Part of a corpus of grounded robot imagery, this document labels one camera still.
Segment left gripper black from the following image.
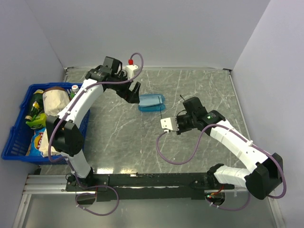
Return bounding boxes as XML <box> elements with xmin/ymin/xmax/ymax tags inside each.
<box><xmin>108</xmin><ymin>72</ymin><xmax>140</xmax><ymax>104</ymax></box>

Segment light blue cleaning cloth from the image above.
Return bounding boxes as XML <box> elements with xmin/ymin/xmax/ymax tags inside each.
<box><xmin>139</xmin><ymin>94</ymin><xmax>163</xmax><ymax>107</ymax></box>

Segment blue translucent glasses case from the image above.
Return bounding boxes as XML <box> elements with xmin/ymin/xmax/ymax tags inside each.
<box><xmin>138</xmin><ymin>94</ymin><xmax>166</xmax><ymax>112</ymax></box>

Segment black thin sunglasses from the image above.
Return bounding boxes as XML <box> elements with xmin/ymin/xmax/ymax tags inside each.
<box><xmin>168</xmin><ymin>94</ymin><xmax>185</xmax><ymax>110</ymax></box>

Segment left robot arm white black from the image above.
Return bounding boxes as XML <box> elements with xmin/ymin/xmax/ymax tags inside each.
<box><xmin>46</xmin><ymin>57</ymin><xmax>143</xmax><ymax>191</ymax></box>

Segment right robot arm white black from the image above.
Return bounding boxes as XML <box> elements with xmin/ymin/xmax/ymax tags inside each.
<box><xmin>176</xmin><ymin>97</ymin><xmax>286</xmax><ymax>200</ymax></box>

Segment green bottle white cap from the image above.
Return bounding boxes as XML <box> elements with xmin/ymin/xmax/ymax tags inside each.
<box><xmin>70</xmin><ymin>85</ymin><xmax>79</xmax><ymax>99</ymax></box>

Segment brown white paper bag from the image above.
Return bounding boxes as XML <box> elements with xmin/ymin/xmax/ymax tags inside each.
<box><xmin>42</xmin><ymin>86</ymin><xmax>70</xmax><ymax>116</ymax></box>

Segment lime green snack pack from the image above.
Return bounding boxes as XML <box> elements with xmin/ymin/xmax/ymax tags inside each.
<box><xmin>26</xmin><ymin>113</ymin><xmax>47</xmax><ymax>129</ymax></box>

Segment dark green glass bottle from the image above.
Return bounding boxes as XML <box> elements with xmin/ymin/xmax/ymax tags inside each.
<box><xmin>25</xmin><ymin>89</ymin><xmax>44</xmax><ymax>122</ymax></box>

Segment blue yellow chips bag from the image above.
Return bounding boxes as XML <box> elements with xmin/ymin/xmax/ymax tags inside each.
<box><xmin>26</xmin><ymin>128</ymin><xmax>44</xmax><ymax>157</ymax></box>

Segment blue plastic basket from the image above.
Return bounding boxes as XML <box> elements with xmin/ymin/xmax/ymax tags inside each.
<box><xmin>1</xmin><ymin>82</ymin><xmax>91</xmax><ymax>165</ymax></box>

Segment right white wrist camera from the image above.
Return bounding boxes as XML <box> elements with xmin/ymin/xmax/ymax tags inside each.
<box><xmin>161</xmin><ymin>116</ymin><xmax>179</xmax><ymax>132</ymax></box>

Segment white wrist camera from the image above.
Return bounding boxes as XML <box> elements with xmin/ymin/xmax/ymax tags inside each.
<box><xmin>161</xmin><ymin>116</ymin><xmax>179</xmax><ymax>132</ymax></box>
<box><xmin>125</xmin><ymin>59</ymin><xmax>139</xmax><ymax>79</ymax></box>

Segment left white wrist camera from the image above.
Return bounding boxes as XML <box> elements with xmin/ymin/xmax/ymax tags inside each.
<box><xmin>125</xmin><ymin>59</ymin><xmax>139</xmax><ymax>79</ymax></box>

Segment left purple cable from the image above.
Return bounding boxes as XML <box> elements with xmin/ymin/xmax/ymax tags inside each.
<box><xmin>47</xmin><ymin>52</ymin><xmax>144</xmax><ymax>216</ymax></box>

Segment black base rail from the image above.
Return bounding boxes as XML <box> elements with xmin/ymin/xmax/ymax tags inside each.
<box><xmin>65</xmin><ymin>172</ymin><xmax>236</xmax><ymax>205</ymax></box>

